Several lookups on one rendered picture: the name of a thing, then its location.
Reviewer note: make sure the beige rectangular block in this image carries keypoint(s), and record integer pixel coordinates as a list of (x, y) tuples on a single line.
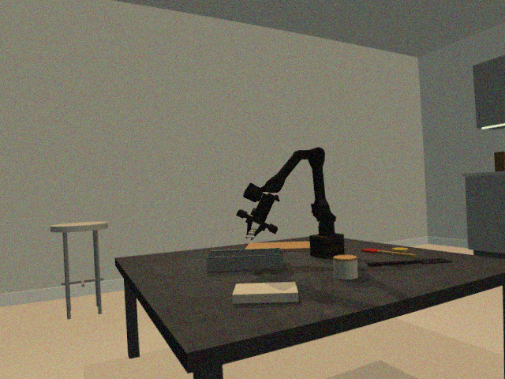
[(265, 292)]

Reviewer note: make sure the wooden cutting board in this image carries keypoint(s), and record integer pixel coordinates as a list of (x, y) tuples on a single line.
[(284, 246)]

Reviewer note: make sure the grey jar with wooden lid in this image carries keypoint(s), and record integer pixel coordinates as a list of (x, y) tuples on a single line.
[(345, 267)]

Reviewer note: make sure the yellow round disc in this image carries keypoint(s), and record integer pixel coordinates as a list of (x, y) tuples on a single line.
[(400, 250)]

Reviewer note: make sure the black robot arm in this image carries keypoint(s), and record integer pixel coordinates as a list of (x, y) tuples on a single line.
[(320, 208)]

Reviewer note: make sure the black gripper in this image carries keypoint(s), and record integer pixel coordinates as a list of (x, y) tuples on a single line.
[(259, 216)]

